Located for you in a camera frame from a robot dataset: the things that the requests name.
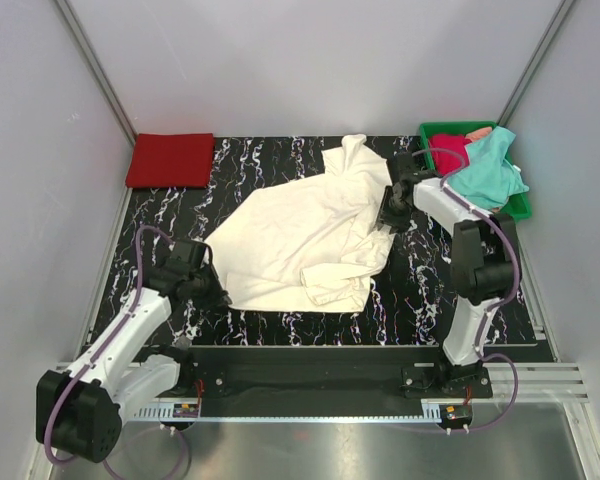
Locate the cream white t shirt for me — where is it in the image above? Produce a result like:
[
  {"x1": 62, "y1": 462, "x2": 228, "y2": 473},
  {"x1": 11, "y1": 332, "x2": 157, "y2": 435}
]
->
[{"x1": 206, "y1": 134, "x2": 394, "y2": 313}]

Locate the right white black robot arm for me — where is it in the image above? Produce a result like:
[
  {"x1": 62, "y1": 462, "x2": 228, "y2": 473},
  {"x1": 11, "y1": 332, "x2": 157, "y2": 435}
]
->
[{"x1": 376, "y1": 153, "x2": 521, "y2": 399}]

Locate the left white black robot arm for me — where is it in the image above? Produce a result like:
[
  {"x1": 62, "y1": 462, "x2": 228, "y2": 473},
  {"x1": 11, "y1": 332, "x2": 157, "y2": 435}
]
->
[{"x1": 35, "y1": 240, "x2": 231, "y2": 465}]

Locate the magenta t shirt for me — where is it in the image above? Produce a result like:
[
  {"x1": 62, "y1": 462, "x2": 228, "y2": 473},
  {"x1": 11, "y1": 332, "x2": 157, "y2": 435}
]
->
[{"x1": 428, "y1": 133, "x2": 471, "y2": 175}]

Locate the teal t shirt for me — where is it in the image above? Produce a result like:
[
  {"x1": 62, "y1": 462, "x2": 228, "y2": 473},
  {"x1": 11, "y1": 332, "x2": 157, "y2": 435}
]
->
[{"x1": 447, "y1": 126, "x2": 529, "y2": 210}]

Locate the salmon pink t shirt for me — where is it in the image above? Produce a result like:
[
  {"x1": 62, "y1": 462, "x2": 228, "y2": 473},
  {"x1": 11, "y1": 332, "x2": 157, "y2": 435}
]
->
[{"x1": 465, "y1": 126, "x2": 493, "y2": 144}]

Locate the green plastic bin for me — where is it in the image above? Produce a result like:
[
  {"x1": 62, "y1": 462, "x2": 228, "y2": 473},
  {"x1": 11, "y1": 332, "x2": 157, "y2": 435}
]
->
[{"x1": 419, "y1": 121, "x2": 532, "y2": 220}]

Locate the folded red t shirt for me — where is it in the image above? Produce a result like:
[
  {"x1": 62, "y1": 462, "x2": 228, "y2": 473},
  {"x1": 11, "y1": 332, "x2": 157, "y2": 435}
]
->
[{"x1": 125, "y1": 133, "x2": 215, "y2": 189}]

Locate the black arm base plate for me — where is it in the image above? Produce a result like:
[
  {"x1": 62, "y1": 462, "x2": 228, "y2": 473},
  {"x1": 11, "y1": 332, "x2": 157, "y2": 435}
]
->
[{"x1": 187, "y1": 346, "x2": 493, "y2": 421}]

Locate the grey slotted cable duct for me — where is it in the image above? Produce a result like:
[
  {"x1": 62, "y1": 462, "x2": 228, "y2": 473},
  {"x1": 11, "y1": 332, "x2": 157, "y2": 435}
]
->
[{"x1": 130, "y1": 400, "x2": 471, "y2": 424}]

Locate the aluminium rail frame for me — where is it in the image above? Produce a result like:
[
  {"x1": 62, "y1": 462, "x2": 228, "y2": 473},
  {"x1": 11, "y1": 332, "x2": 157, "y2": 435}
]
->
[{"x1": 49, "y1": 362, "x2": 592, "y2": 404}]

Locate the right aluminium corner post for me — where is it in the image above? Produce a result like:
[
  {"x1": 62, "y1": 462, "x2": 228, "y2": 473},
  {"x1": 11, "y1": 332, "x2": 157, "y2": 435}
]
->
[{"x1": 497, "y1": 0, "x2": 579, "y2": 127}]

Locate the aluminium corner post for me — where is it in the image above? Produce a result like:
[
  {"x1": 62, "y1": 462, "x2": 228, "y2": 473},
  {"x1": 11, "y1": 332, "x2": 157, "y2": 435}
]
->
[
  {"x1": 497, "y1": 0, "x2": 579, "y2": 127},
  {"x1": 51, "y1": 0, "x2": 137, "y2": 146}
]

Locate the left aluminium corner post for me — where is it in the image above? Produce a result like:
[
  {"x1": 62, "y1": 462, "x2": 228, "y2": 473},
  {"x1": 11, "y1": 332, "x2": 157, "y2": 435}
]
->
[{"x1": 51, "y1": 0, "x2": 137, "y2": 146}]

